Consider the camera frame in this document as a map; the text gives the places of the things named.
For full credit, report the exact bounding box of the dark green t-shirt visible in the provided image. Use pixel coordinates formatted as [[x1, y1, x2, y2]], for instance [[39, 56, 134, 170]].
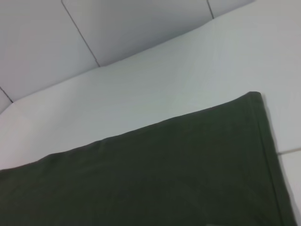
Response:
[[0, 91, 301, 226]]

